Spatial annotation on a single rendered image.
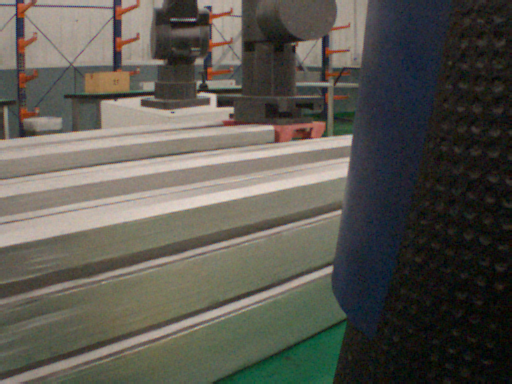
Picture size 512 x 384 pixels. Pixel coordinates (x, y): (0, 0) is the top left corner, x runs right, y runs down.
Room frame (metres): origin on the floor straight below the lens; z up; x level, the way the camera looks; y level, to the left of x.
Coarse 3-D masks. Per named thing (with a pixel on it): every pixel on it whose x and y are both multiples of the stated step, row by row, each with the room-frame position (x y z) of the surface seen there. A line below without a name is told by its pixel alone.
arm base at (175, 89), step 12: (168, 72) 1.00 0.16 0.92; (180, 72) 1.01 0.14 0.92; (192, 72) 1.03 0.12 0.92; (156, 84) 1.02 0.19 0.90; (168, 84) 1.00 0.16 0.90; (180, 84) 1.00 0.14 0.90; (192, 84) 1.02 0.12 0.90; (156, 96) 1.02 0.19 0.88; (168, 96) 1.00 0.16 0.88; (180, 96) 1.00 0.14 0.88; (192, 96) 1.02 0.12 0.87; (204, 96) 1.06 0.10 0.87; (156, 108) 0.99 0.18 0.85; (168, 108) 0.97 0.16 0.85; (180, 108) 0.99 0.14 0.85
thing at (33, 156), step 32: (128, 128) 0.48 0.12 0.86; (160, 128) 0.49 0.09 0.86; (192, 128) 0.52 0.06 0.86; (224, 128) 0.47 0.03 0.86; (256, 128) 0.48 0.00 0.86; (0, 160) 0.32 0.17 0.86; (32, 160) 0.33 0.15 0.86; (64, 160) 0.35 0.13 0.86; (96, 160) 0.37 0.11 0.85; (128, 160) 0.40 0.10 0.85
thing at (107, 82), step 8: (104, 72) 5.60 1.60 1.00; (112, 72) 5.68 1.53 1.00; (120, 72) 5.76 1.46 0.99; (128, 72) 5.84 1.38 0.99; (88, 80) 5.69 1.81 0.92; (96, 80) 5.58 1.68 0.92; (104, 80) 5.60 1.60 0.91; (112, 80) 5.67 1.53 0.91; (120, 80) 5.75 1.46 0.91; (128, 80) 5.84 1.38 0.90; (88, 88) 5.69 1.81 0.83; (96, 88) 5.58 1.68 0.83; (104, 88) 5.60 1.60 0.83; (112, 88) 5.67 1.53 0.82; (120, 88) 5.75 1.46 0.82; (128, 88) 5.84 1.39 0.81
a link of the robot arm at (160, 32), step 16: (176, 0) 0.95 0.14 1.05; (192, 0) 0.96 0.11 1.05; (160, 16) 0.96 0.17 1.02; (176, 16) 0.96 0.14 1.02; (192, 16) 0.97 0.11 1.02; (208, 16) 0.99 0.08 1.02; (160, 32) 0.96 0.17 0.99; (208, 32) 0.99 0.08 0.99; (160, 48) 0.97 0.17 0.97; (208, 48) 1.00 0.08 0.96
